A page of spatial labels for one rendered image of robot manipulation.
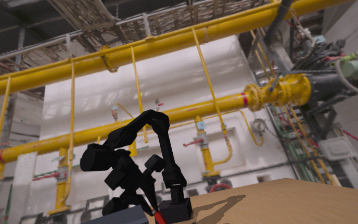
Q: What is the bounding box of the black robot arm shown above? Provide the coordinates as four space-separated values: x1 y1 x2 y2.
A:
80 109 187 205

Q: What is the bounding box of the dark grey sloped panel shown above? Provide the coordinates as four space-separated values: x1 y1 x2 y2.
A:
80 205 149 224

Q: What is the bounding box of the dark red peg with grey band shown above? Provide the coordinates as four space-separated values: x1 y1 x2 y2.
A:
151 208 168 224

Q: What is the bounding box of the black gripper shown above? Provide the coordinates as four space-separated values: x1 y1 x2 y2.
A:
101 154 167 216

